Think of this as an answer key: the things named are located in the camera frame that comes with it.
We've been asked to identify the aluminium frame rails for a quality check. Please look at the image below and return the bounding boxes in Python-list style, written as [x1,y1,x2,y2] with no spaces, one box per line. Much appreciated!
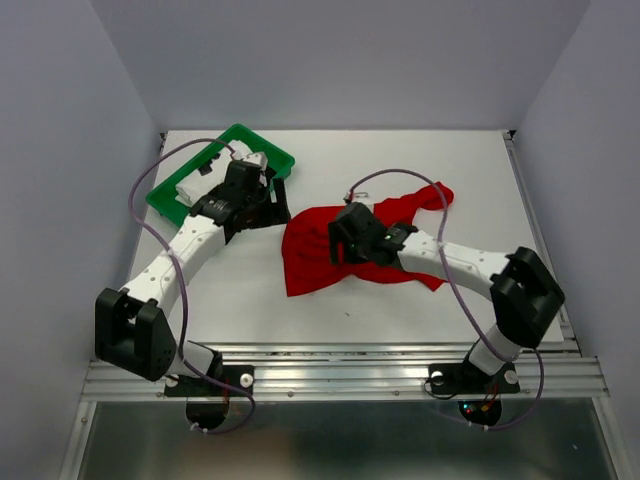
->
[59,129,637,479]

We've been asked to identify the red t shirt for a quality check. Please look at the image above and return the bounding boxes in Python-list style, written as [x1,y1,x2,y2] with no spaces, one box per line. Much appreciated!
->
[280,182,456,299]

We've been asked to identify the white rolled t shirt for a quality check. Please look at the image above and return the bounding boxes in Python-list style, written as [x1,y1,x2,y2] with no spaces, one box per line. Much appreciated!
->
[175,140,253,207]

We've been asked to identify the green plastic tray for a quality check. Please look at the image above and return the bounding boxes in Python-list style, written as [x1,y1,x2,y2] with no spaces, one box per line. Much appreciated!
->
[146,124,295,226]

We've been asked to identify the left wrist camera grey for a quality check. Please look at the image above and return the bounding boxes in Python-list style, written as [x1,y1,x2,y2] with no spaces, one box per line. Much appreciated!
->
[244,152,268,171]

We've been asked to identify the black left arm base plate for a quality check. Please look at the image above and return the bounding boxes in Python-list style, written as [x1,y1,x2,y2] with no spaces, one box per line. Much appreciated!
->
[163,363,256,400]

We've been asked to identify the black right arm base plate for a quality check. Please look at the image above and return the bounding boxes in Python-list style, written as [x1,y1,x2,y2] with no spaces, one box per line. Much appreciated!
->
[425,362,520,397]

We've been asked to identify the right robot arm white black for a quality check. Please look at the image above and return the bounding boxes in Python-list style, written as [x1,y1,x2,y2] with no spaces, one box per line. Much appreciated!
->
[328,202,566,390]

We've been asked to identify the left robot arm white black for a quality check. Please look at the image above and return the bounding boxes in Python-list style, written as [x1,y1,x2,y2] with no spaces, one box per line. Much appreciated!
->
[95,152,290,394]

